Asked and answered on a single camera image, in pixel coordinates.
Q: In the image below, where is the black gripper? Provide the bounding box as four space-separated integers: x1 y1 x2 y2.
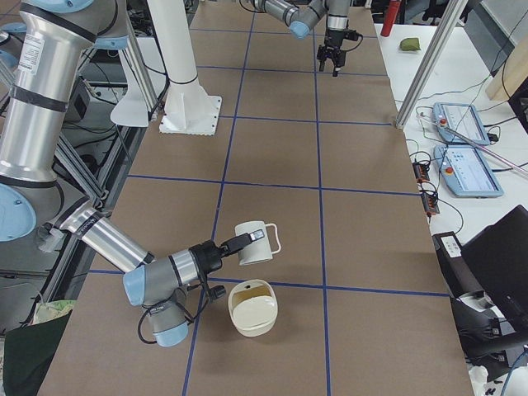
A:
317 18 349 77
190 230 264 279

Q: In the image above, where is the white ribbed mug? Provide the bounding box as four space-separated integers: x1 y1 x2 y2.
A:
234 220 282 266

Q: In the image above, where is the cream plastic bin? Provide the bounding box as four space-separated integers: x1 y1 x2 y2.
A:
228 279 278 337

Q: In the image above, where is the red cylinder bottle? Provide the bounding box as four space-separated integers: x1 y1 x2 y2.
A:
380 0 401 37

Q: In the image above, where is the green cloth pouch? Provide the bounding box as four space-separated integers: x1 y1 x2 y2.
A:
399 37 421 52

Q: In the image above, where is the far blue teach pendant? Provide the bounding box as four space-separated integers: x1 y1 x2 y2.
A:
432 102 490 145

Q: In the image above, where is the blue teach pendant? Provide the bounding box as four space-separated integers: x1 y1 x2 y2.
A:
434 144 504 198
432 102 490 145

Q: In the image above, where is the upper orange black adapter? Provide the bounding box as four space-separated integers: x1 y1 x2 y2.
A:
412 161 430 183

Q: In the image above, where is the orange black adapter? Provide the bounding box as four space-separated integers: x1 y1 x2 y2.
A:
421 191 440 217
412 161 430 183

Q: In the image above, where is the lower orange black adapter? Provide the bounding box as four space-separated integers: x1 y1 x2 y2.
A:
421 191 440 217

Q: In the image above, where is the near blue teach pendant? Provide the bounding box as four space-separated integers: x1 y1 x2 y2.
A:
434 144 504 198

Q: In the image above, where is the wooden plank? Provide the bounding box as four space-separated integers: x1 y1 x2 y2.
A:
485 36 528 101

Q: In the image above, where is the black box white label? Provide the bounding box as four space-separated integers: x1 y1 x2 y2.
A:
431 232 481 298

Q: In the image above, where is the black office chair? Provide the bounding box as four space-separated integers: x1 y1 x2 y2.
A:
459 205 527 365

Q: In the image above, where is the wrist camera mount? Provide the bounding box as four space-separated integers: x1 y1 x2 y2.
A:
186 280 226 303
344 29 363 41

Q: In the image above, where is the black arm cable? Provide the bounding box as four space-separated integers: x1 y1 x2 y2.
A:
138 280 214 344

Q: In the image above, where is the aluminium frame post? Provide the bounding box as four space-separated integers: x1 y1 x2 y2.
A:
394 0 469 130

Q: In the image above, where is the white camera stand pedestal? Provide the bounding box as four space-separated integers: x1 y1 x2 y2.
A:
148 0 222 135

